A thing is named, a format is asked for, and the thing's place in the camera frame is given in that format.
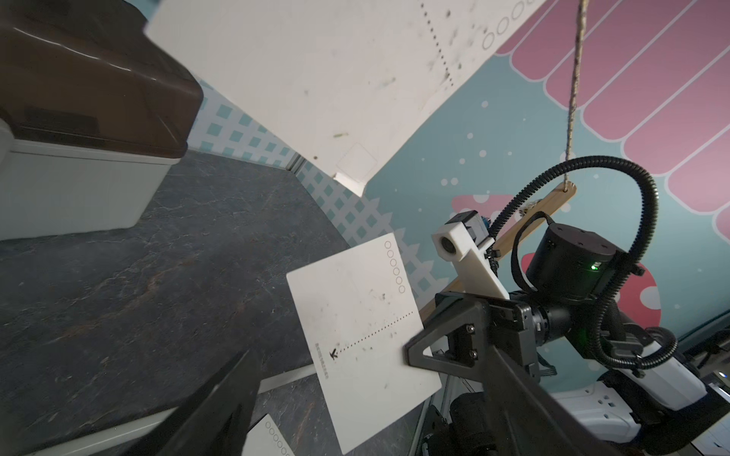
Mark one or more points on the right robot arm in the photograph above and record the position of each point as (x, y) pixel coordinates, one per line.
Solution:
(563, 370)

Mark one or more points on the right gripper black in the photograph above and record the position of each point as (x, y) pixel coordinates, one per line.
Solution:
(456, 334)

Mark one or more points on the postcard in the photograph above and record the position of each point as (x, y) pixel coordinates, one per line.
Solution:
(344, 83)
(357, 313)
(265, 439)

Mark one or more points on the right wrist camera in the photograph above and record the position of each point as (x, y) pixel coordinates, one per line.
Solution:
(464, 241)

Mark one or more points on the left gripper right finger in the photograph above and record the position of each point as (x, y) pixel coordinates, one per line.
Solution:
(524, 419)

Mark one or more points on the wooden clothesline rack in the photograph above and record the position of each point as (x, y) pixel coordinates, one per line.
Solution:
(116, 436)

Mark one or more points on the brown lidded storage box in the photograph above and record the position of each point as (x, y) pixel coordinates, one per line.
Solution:
(93, 116)

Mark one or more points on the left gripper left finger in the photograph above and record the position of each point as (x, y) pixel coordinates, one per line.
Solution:
(215, 419)

